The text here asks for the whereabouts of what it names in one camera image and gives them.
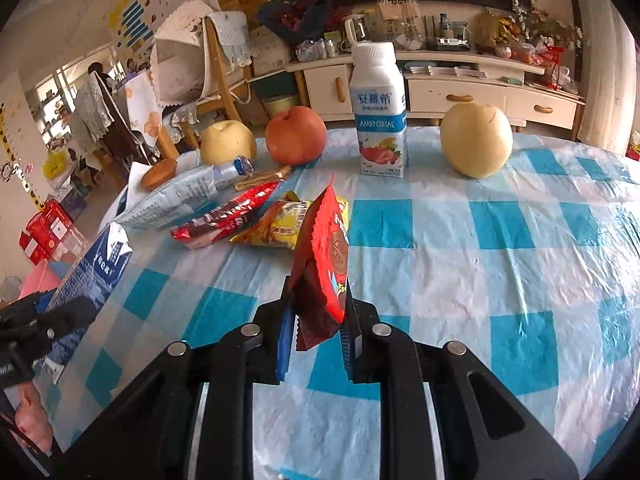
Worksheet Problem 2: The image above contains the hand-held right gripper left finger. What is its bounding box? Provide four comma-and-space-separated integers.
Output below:
60, 275, 297, 480

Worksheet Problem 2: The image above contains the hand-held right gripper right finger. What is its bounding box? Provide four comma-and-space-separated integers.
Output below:
340, 285, 581, 480

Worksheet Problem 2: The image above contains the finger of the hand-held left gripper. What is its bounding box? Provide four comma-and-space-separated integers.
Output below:
0, 292, 98, 361
0, 347, 36, 391

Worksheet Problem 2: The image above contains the blue white milk carton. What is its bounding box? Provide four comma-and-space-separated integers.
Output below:
42, 221, 134, 373

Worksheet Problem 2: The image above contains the shiny red wrapper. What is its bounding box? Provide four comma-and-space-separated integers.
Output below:
289, 172, 351, 352

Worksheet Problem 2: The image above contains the red snack packet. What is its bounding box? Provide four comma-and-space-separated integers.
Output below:
170, 180, 286, 251

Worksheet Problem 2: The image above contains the silver white snack packet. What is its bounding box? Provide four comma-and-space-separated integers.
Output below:
114, 166, 219, 231

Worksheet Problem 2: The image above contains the stack of red gift boxes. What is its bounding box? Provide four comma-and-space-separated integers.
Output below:
19, 199, 76, 263

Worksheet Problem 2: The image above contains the yellow snack packet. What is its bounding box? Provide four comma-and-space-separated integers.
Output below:
230, 191, 349, 249

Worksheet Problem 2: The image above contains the blue white checked tablecloth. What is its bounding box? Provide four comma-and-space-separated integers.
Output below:
30, 125, 640, 480

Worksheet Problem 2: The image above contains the yellow plastic bag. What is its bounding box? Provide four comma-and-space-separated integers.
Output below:
42, 152, 68, 181

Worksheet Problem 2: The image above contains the flat brown wrapper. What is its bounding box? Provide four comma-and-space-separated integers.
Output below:
234, 165, 295, 192

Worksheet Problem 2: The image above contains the crushed clear plastic bottle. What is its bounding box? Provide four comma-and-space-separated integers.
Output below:
212, 156, 256, 184

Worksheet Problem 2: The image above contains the red apple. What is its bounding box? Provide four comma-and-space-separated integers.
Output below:
265, 106, 328, 167

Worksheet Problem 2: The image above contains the small yellow pear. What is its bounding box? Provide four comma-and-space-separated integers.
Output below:
200, 120, 257, 167

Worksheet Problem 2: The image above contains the grey lace hanging cloth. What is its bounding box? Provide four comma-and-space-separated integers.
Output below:
75, 74, 117, 143

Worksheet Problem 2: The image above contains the white cloth with orange print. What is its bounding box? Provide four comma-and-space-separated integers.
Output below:
125, 72, 166, 148

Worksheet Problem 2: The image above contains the green bin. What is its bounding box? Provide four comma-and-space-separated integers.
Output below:
262, 92, 301, 121

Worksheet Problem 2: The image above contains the white yogurt drink bottle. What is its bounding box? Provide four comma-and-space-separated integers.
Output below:
349, 41, 408, 179

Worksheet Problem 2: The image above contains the large yellow pear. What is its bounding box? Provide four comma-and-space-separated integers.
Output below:
440, 103, 514, 180

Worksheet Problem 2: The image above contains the cream television cabinet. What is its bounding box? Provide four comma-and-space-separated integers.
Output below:
285, 50, 586, 133

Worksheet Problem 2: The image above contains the cardboard box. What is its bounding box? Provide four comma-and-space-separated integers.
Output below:
250, 27, 296, 78

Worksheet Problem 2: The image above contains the glass kettle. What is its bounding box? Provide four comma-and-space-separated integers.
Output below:
342, 12, 373, 53

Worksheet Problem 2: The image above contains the dark wrapped flower bouquet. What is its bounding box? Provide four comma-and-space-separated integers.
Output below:
257, 0, 336, 46

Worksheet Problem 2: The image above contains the clear plastic bag of goods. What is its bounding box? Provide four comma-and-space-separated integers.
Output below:
377, 0, 426, 51

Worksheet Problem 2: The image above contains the red gift bag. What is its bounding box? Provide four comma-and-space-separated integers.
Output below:
542, 46, 566, 86

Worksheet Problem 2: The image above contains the artificial flower arrangement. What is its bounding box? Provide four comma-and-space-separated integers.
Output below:
510, 0, 586, 51

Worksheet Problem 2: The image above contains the white curtain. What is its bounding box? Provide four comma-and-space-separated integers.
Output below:
575, 0, 638, 146

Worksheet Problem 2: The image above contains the giraffe height wall sticker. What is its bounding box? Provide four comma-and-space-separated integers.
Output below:
0, 105, 46, 211

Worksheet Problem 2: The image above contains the blue yellow wall sticker chart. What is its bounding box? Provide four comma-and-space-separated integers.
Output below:
107, 0, 156, 53

